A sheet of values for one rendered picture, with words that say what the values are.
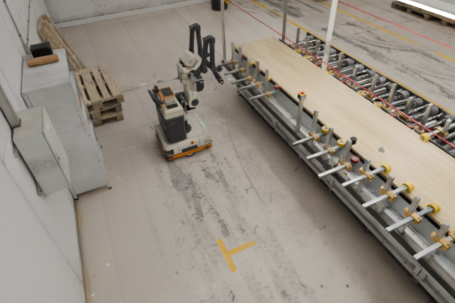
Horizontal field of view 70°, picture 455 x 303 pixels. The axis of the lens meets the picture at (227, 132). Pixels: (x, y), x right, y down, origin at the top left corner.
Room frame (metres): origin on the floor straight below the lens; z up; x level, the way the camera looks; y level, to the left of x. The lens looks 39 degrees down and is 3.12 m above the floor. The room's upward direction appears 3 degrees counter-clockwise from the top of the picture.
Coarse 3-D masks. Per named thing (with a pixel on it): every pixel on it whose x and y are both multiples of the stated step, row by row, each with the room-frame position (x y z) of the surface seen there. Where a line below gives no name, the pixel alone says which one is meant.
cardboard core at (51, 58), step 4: (44, 56) 3.27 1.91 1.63; (48, 56) 3.28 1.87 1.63; (52, 56) 3.28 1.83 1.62; (56, 56) 3.29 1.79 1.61; (28, 60) 3.20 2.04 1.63; (32, 60) 3.21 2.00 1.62; (36, 60) 3.22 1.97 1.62; (40, 60) 3.23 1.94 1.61; (44, 60) 3.24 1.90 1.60; (48, 60) 3.25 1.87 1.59; (52, 60) 3.27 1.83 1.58; (56, 60) 3.28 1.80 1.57; (28, 64) 3.18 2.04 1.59; (32, 64) 3.19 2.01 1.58; (36, 64) 3.20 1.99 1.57; (40, 64) 3.23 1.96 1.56
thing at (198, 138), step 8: (192, 120) 3.82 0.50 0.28; (200, 120) 3.84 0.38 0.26; (160, 128) 3.68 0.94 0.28; (192, 128) 3.65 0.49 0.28; (200, 128) 3.64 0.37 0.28; (160, 136) 3.51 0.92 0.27; (192, 136) 3.47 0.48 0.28; (200, 136) 3.46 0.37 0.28; (208, 136) 3.48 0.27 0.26; (160, 144) 3.47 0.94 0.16; (168, 144) 3.32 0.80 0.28; (176, 144) 3.32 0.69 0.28; (184, 144) 3.34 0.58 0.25; (192, 144) 3.38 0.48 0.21; (200, 144) 3.42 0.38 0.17; (208, 144) 3.47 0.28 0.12; (168, 152) 3.24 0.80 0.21; (176, 152) 3.28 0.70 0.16; (184, 152) 3.33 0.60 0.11; (192, 152) 3.37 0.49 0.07; (168, 160) 3.24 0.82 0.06
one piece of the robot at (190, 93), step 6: (180, 66) 3.67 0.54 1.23; (180, 72) 3.66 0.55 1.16; (186, 72) 3.57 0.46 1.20; (180, 78) 3.65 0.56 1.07; (186, 78) 3.63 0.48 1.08; (186, 84) 3.65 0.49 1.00; (192, 84) 3.67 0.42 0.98; (186, 90) 3.68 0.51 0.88; (192, 90) 3.65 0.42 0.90; (186, 96) 3.69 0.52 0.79; (192, 96) 3.61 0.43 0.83; (198, 96) 3.65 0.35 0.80; (192, 102) 3.61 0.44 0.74; (198, 102) 3.64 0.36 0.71
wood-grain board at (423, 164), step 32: (288, 64) 4.23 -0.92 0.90; (320, 96) 3.36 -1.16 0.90; (352, 96) 3.33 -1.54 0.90; (352, 128) 2.72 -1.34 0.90; (384, 128) 2.69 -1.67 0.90; (384, 160) 2.21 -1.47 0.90; (416, 160) 2.19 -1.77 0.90; (448, 160) 2.17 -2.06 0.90; (416, 192) 1.81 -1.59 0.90; (448, 192) 1.79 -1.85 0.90; (448, 224) 1.48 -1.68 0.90
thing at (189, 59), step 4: (184, 52) 3.78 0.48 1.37; (188, 52) 3.73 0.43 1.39; (184, 56) 3.71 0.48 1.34; (188, 56) 3.65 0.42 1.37; (192, 56) 3.66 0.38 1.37; (184, 60) 3.65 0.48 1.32; (188, 60) 3.63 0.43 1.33; (192, 60) 3.64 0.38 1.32; (196, 60) 3.67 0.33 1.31; (188, 64) 3.62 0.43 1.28; (192, 64) 3.64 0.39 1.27
